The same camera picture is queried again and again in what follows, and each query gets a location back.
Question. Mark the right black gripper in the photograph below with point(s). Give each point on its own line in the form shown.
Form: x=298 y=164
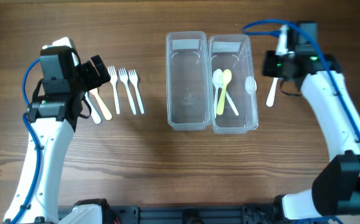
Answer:
x=269 y=64

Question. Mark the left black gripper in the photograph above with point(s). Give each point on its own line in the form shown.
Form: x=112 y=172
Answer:
x=91 y=74

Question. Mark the yellow plastic fork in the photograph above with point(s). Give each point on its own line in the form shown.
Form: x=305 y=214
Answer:
x=106 y=113

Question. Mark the short white spoon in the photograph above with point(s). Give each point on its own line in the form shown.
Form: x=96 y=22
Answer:
x=271 y=94

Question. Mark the short white fork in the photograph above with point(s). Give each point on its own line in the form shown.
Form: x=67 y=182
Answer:
x=94 y=114

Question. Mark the yellow plastic spoon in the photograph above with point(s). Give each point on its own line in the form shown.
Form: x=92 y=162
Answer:
x=226 y=78

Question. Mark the long white spoon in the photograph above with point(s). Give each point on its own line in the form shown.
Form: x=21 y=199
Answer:
x=232 y=105

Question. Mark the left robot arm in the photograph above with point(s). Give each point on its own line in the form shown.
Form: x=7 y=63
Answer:
x=51 y=120

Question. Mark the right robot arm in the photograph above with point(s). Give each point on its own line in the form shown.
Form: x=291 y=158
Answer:
x=320 y=80

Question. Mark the right clear plastic container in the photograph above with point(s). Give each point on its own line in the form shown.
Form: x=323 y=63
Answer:
x=233 y=52

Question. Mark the clear plastic container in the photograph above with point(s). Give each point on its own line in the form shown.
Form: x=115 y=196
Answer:
x=188 y=81
x=233 y=52

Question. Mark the left clear plastic container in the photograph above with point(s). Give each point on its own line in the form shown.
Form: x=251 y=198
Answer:
x=188 y=81

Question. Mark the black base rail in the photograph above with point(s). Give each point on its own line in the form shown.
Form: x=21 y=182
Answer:
x=246 y=214

